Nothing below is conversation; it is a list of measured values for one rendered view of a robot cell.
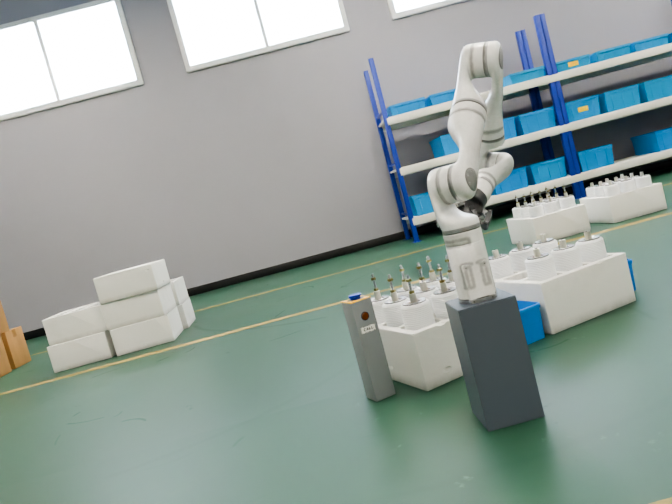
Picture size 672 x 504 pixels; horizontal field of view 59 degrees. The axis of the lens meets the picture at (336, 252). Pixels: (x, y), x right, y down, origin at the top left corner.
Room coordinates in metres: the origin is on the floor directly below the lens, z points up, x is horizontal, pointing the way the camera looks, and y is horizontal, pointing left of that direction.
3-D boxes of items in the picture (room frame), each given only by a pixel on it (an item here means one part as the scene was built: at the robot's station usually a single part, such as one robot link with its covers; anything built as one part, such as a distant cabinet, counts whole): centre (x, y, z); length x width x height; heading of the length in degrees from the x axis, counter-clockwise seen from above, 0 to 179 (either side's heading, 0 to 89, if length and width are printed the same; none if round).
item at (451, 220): (1.43, -0.31, 0.54); 0.09 x 0.09 x 0.17; 49
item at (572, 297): (2.20, -0.74, 0.09); 0.39 x 0.39 x 0.18; 21
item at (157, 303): (4.14, 1.42, 0.27); 0.39 x 0.39 x 0.18; 2
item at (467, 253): (1.43, -0.31, 0.39); 0.09 x 0.09 x 0.17; 1
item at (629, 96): (6.53, -3.32, 0.90); 0.50 x 0.38 x 0.21; 1
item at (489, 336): (1.43, -0.31, 0.15); 0.14 x 0.14 x 0.30; 1
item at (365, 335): (1.80, -0.02, 0.16); 0.07 x 0.07 x 0.31; 24
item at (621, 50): (6.52, -3.32, 1.38); 0.50 x 0.38 x 0.11; 1
